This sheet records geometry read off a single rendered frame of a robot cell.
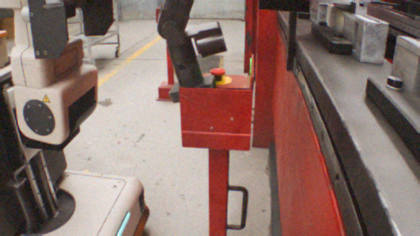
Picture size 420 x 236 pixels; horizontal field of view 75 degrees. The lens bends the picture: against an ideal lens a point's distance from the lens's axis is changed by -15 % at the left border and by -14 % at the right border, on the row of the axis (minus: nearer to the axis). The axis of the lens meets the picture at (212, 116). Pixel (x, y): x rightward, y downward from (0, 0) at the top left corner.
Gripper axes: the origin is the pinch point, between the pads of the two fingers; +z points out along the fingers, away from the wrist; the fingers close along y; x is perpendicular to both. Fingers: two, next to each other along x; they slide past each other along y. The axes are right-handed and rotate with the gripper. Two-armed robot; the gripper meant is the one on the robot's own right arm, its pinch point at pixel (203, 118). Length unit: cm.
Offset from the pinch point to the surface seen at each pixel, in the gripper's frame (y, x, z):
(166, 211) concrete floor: -43, 43, 63
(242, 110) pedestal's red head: 10.4, -5.0, -2.3
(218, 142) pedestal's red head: 3.3, -5.2, 4.4
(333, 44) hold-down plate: 34.1, 5.8, -9.6
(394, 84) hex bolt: 35.7, -26.9, -11.1
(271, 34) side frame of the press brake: 21, 110, 6
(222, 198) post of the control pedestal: -2.1, 1.7, 26.2
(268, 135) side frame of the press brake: 7, 109, 68
